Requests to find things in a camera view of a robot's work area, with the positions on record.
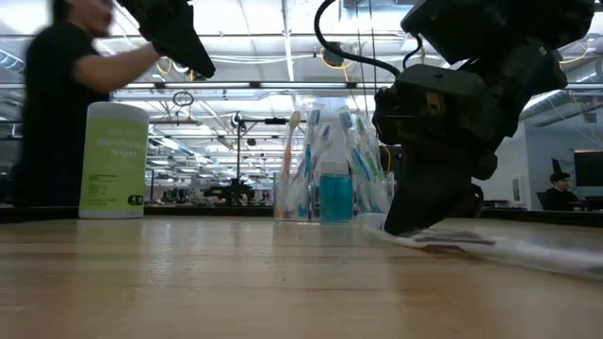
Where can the clear acrylic organizer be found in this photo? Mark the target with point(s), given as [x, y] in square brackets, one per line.
[314, 212]

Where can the person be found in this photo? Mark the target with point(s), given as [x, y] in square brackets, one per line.
[52, 117]
[560, 200]

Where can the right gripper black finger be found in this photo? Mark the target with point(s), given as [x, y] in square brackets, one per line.
[473, 202]
[424, 198]

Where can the black aluminium table frame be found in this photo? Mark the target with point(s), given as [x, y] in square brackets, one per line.
[188, 211]

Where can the black background robot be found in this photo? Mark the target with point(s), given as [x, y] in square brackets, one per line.
[231, 193]

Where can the green disinfecting wipes canister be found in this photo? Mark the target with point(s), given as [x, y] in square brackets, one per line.
[113, 160]

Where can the orange white toothbrush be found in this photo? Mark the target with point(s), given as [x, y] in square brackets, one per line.
[288, 160]

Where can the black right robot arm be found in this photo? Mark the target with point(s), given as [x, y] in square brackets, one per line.
[518, 23]

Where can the black wall monitor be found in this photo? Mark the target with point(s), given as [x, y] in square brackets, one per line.
[589, 168]

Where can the silver ceiling air duct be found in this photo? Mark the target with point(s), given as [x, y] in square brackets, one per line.
[9, 59]
[546, 101]

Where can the black metal stand frame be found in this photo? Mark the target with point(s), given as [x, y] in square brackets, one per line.
[238, 155]

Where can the long ceiling light bar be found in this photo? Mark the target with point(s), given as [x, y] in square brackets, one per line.
[264, 85]

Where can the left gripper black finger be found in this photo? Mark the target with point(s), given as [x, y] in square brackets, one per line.
[181, 42]

